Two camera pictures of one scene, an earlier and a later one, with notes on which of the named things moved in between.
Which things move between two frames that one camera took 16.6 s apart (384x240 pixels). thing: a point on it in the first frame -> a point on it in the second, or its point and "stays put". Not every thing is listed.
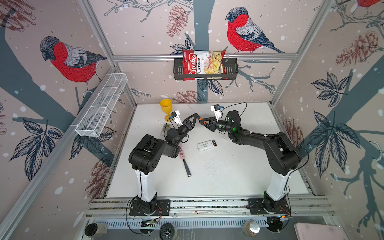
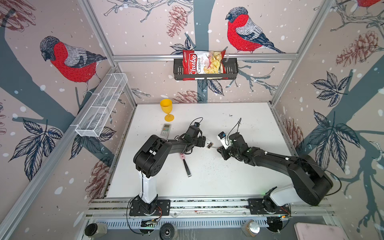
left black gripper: (186, 124) -> (202, 140)
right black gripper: (213, 124) -> (222, 151)
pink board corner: (316, 231) stays put
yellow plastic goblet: (166, 105) stays put
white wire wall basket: (103, 103) stays put
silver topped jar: (250, 228) stays put
